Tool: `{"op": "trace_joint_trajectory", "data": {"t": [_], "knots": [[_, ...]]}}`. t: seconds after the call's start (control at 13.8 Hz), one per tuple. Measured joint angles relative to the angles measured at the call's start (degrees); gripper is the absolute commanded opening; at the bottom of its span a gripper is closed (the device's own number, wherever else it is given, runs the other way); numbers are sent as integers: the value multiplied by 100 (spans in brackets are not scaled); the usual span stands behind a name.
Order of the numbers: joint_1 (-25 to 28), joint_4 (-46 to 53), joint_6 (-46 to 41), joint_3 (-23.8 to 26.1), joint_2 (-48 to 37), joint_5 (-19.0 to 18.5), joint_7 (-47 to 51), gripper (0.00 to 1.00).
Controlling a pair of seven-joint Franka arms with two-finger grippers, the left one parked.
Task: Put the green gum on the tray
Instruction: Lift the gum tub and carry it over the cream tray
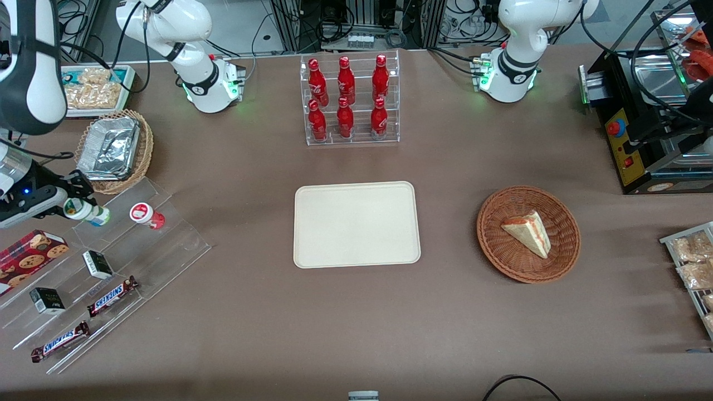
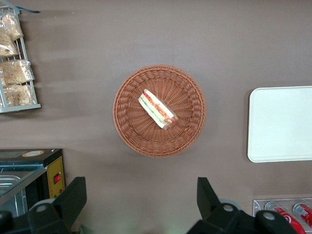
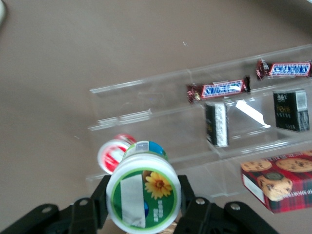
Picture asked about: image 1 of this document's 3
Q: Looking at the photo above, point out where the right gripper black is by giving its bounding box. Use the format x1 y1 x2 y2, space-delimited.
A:
25 169 97 202

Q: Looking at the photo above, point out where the grey wire snack rack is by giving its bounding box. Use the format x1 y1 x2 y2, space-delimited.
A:
660 222 713 341

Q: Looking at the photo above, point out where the green gum bottle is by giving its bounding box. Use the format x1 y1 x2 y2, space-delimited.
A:
64 198 111 227

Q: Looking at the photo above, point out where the aluminium foil container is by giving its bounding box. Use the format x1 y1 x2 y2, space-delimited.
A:
76 116 140 182

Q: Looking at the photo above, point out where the oval wicker basket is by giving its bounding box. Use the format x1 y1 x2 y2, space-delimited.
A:
74 109 154 195

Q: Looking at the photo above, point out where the teal bin of snack bags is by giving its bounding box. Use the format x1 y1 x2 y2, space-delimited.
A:
60 65 136 119

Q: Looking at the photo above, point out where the small black box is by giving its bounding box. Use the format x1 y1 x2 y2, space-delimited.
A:
82 250 114 280
30 287 66 316

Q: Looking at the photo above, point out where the round brown wicker basket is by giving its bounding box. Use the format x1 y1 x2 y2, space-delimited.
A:
477 185 582 285

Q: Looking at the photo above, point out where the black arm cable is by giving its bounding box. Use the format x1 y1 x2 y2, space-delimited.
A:
110 0 152 94

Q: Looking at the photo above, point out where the clear acrylic step shelf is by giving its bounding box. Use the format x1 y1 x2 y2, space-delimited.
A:
0 177 212 375

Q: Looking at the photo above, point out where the clear acrylic bottle rack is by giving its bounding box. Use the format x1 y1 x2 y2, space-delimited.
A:
300 50 401 146

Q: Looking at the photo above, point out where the red cookie box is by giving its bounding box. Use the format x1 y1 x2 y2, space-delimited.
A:
0 229 70 297

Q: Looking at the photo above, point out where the black yellow food warmer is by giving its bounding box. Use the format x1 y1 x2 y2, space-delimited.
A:
578 4 713 195

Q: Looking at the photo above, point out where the wrapped triangle sandwich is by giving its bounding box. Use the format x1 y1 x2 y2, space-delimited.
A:
501 210 552 260

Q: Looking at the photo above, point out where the cream plastic tray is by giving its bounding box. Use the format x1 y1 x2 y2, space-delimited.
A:
294 181 422 269

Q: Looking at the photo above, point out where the red cola bottle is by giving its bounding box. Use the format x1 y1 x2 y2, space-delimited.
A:
338 56 355 105
372 55 389 102
309 100 328 142
336 97 354 139
308 58 329 107
370 98 388 140

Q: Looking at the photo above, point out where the black cable loop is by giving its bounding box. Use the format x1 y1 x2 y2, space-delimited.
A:
481 374 563 401

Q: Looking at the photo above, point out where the red gum bottle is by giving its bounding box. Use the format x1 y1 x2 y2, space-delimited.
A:
130 202 166 231

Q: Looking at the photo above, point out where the Snickers chocolate bar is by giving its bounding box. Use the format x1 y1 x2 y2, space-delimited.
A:
87 276 140 319
31 321 91 364

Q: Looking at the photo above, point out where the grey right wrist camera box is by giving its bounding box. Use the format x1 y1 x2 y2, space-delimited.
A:
0 187 69 229

